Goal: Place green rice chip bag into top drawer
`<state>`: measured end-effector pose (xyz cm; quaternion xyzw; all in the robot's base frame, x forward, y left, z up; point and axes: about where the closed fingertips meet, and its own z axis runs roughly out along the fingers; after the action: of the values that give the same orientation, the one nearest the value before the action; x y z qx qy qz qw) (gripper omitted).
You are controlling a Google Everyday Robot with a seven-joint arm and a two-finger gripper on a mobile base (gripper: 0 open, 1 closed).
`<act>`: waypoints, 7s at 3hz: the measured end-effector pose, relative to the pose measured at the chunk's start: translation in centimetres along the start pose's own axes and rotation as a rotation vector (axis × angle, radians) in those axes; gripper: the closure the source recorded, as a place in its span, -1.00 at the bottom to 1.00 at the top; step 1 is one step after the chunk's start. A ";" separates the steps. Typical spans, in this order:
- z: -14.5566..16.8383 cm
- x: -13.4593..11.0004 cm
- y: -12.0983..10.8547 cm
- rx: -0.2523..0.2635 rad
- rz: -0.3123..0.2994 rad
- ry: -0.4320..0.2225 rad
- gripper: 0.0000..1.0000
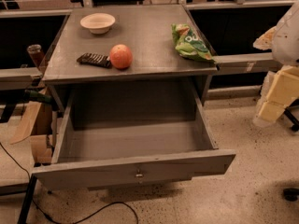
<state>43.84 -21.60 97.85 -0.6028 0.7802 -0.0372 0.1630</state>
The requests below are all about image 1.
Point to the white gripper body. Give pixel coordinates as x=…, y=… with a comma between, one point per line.
x=287, y=37

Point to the white paper bowl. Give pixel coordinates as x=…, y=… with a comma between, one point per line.
x=98, y=23

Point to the clear plastic cup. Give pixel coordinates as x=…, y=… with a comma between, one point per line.
x=36, y=53

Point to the orange fruit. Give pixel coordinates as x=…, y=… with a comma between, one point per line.
x=121, y=56

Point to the black chair base wheel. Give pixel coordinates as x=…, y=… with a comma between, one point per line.
x=291, y=194

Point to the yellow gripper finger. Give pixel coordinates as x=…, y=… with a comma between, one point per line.
x=264, y=42
x=279, y=91

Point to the green rice chip bag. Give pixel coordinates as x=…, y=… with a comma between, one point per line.
x=189, y=44

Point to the grey open top drawer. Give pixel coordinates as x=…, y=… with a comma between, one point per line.
x=111, y=129

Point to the dark chocolate bar wrapper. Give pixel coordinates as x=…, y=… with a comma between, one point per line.
x=94, y=59

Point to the small metal drawer lock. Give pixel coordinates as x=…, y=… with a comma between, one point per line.
x=139, y=174

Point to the grey cabinet with top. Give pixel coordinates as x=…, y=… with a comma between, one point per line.
x=146, y=30

